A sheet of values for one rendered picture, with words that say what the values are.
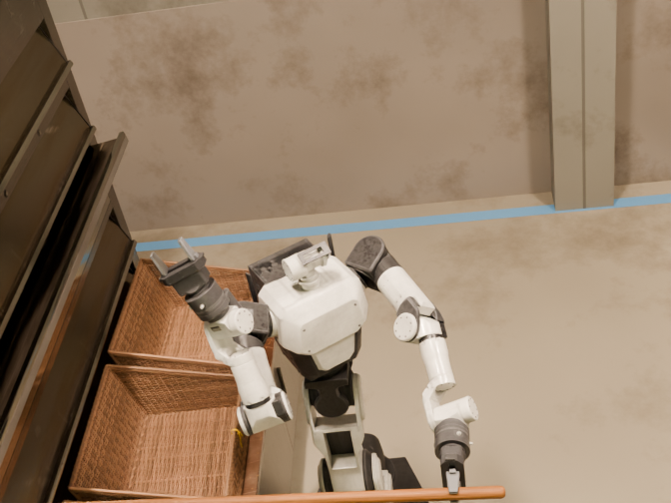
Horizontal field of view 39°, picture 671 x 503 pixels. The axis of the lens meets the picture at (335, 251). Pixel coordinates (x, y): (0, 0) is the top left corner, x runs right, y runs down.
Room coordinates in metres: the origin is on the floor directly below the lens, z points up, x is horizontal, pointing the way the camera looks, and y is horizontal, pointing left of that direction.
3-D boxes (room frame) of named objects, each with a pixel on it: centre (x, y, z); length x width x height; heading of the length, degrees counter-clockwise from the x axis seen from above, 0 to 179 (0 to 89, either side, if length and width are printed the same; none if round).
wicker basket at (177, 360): (2.87, 0.59, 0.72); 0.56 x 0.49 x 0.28; 170
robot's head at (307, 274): (2.09, 0.09, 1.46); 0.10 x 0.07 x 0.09; 113
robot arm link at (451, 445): (1.57, -0.18, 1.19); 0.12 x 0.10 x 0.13; 169
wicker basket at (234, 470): (2.27, 0.68, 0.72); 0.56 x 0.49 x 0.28; 172
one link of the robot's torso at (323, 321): (2.15, 0.11, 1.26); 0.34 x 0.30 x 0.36; 113
